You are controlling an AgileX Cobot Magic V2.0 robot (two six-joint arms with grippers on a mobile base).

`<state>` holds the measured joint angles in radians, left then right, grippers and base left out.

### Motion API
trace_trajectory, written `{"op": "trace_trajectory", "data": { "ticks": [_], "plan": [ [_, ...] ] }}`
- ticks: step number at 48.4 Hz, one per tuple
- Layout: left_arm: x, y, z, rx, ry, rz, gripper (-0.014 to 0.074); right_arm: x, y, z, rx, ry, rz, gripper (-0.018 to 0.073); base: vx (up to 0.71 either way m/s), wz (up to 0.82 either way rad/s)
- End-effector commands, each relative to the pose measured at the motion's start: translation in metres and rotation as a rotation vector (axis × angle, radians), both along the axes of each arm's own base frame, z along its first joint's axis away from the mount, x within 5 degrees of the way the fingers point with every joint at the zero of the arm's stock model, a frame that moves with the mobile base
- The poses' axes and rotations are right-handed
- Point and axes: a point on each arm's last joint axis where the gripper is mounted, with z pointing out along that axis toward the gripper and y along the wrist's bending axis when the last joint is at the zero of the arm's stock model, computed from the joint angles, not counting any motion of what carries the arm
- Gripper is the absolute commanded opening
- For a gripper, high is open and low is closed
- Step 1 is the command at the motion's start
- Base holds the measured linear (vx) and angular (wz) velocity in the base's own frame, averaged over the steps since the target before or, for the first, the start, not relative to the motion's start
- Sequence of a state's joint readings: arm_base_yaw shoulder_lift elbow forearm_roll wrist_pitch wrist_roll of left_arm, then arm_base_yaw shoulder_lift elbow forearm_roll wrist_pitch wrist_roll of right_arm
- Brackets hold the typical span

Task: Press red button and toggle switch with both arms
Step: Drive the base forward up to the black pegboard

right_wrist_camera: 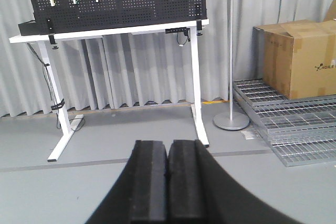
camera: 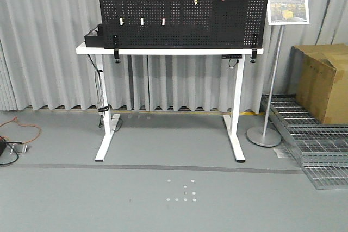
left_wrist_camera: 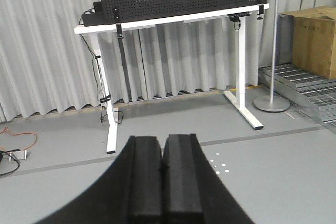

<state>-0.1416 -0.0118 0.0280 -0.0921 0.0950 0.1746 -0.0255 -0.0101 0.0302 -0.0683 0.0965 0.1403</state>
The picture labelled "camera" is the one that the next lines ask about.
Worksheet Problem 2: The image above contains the white standing desk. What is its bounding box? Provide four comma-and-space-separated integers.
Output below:
76, 42, 264, 163

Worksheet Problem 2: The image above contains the black perforated pegboard panel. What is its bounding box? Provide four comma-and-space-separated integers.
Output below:
99, 0, 268, 49

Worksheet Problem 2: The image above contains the black box on desk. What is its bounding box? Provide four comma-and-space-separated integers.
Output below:
84, 23, 105, 48

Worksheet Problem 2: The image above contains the brown cardboard box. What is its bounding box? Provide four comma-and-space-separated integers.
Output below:
291, 43, 347, 124

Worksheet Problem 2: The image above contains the sign stand with photo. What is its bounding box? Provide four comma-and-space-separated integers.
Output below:
246, 0, 310, 148

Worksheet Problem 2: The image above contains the metal floor grating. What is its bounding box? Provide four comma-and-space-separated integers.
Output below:
269, 95, 347, 190

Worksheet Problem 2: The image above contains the desk cables bundle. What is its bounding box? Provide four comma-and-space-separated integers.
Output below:
86, 54, 123, 132

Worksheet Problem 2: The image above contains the left black clamp bracket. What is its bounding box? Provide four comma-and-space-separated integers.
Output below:
113, 35, 121, 64

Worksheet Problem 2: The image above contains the black clamp bracket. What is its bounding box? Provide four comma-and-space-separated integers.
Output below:
113, 35, 121, 64
250, 34, 258, 64

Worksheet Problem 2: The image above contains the right black clamp bracket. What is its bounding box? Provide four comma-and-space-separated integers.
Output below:
250, 34, 258, 64

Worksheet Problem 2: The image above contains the orange cable on floor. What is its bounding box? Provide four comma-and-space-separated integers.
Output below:
0, 116, 42, 145

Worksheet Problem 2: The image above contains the small metal bracket on floor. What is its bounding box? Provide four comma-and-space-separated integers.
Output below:
10, 143, 30, 154

